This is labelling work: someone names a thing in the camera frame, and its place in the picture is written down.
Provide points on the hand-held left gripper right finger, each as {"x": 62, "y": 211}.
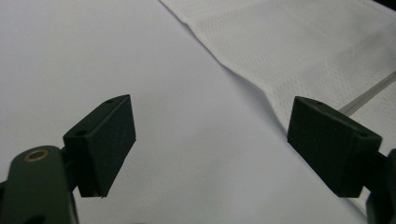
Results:
{"x": 330, "y": 146}

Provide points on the white towel with grey stripe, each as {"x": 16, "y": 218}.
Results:
{"x": 295, "y": 46}

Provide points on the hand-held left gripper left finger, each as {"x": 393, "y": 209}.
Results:
{"x": 102, "y": 146}

